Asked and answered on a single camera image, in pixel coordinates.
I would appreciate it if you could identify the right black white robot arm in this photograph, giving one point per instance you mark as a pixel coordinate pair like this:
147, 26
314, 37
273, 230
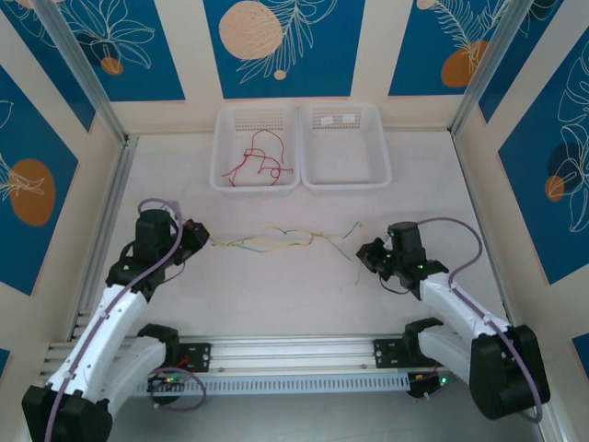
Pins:
460, 308

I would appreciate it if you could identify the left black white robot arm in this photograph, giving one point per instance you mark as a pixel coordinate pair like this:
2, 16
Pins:
106, 322

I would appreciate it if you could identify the plain white plastic basket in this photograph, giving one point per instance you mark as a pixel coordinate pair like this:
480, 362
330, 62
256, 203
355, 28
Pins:
253, 152

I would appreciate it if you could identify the white plastic basket with stickers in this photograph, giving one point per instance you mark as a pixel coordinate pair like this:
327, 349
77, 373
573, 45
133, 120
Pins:
345, 147

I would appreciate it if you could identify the aluminium side rail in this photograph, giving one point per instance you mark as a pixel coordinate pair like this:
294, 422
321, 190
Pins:
115, 184
469, 184

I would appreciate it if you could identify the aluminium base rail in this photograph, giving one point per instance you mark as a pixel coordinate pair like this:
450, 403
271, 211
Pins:
285, 350

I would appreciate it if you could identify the aluminium frame post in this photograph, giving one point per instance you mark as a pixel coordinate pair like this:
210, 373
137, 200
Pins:
488, 69
83, 69

